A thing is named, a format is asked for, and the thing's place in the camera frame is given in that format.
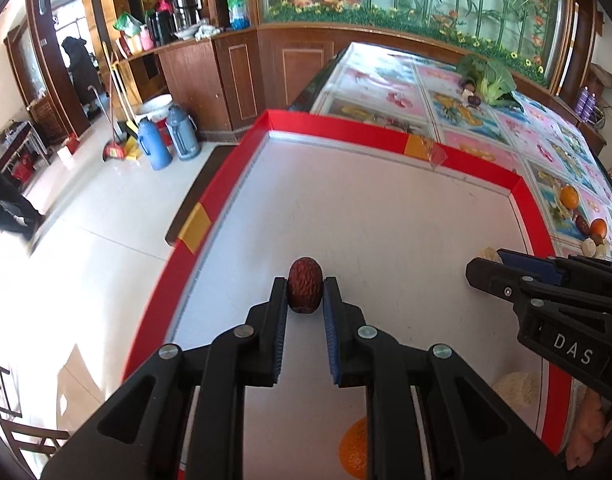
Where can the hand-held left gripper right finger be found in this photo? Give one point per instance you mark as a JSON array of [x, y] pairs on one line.
[[331, 332]]

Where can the wicker basket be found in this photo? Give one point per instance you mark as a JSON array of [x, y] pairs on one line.
[[48, 117]]

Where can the pink cup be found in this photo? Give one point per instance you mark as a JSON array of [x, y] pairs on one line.
[[146, 39]]

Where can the wooden chair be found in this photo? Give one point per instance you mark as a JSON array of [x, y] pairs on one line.
[[15, 425]]

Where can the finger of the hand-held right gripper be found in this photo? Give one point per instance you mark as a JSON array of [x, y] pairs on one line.
[[496, 280], [531, 265]]

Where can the white basin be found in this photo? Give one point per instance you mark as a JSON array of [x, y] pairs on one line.
[[153, 106]]

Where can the pale beige walnut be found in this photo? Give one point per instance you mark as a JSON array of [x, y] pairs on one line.
[[487, 252], [592, 250], [516, 390]]

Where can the dried red date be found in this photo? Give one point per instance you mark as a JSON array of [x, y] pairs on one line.
[[305, 285], [582, 224]]

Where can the red broom and dustpan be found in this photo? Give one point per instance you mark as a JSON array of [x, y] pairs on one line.
[[114, 151]]

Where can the green water bottle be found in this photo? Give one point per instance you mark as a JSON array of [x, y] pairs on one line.
[[238, 7]]

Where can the green bag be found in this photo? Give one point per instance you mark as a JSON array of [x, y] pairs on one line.
[[128, 25]]

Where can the red rimmed white tray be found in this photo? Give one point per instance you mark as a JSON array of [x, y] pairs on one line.
[[361, 220]]

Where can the black thermos flask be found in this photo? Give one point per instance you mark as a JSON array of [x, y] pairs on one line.
[[184, 7]]

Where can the purple bottles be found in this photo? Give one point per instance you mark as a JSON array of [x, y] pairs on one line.
[[586, 102]]

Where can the grey thermos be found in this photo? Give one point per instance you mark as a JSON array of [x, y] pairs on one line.
[[183, 132]]

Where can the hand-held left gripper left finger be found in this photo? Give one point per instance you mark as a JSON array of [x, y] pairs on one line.
[[281, 325]]

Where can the dark side table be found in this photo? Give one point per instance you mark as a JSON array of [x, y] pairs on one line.
[[15, 145]]

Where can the fruit print tablecloth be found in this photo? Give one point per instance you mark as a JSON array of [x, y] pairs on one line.
[[411, 85]]

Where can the wooden cabinet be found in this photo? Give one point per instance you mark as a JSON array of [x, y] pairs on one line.
[[235, 75]]

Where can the small orange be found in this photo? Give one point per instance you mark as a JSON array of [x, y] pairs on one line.
[[598, 229], [353, 452], [569, 198]]

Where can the white cloth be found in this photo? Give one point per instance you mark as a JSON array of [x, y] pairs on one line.
[[206, 31]]

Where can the person's right hand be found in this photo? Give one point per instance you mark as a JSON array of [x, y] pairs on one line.
[[588, 435]]

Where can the black kettle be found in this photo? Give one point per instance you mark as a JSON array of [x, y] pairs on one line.
[[159, 27]]

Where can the green bok choy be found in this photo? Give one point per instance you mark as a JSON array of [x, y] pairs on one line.
[[486, 77]]

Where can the dark cloth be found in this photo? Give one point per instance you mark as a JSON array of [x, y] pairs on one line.
[[10, 207]]

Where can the blue thermos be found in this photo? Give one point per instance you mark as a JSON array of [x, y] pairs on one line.
[[153, 145]]

